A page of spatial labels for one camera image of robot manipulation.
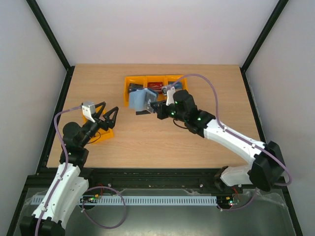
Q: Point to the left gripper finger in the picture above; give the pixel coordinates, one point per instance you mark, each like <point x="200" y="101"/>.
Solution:
<point x="110" y="117"/>
<point x="99" y="108"/>

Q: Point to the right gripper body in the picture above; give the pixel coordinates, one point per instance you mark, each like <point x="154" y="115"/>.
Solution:
<point x="160" y="111"/>

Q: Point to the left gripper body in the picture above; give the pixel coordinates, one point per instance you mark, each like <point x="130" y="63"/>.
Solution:
<point x="103" y="125"/>

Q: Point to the black VIP card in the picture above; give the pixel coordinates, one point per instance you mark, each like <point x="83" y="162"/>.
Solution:
<point x="150" y="97"/>

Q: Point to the blue leather card holder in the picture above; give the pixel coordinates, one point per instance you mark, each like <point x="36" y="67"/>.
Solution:
<point x="137" y="100"/>

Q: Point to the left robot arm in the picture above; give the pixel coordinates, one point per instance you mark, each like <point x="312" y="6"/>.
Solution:
<point x="51" y="216"/>

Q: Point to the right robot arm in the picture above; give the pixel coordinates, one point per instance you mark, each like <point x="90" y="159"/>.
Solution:
<point x="265" y="163"/>

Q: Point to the red card stack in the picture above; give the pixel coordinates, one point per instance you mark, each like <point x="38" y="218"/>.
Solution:
<point x="155" y="86"/>

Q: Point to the blue card stack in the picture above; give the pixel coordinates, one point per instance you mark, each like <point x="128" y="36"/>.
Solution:
<point x="177" y="86"/>

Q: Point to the black card stack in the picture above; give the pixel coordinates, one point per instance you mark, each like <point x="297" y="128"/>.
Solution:
<point x="133" y="87"/>

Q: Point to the small yellow bin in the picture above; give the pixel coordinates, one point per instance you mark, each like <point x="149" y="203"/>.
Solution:
<point x="100" y="135"/>

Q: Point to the yellow three-compartment bin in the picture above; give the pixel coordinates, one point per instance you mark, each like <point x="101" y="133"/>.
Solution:
<point x="144" y="79"/>

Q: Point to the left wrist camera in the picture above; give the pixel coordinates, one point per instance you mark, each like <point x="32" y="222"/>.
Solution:
<point x="88" y="110"/>

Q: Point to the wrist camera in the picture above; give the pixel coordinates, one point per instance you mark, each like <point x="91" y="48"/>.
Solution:
<point x="169" y="91"/>
<point x="88" y="110"/>

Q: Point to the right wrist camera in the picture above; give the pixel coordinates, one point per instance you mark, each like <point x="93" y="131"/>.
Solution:
<point x="169" y="91"/>

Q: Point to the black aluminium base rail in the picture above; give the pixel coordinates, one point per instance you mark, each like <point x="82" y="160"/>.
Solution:
<point x="201" y="180"/>

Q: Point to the white slotted cable duct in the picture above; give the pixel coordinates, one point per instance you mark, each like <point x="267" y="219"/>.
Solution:
<point x="150" y="201"/>

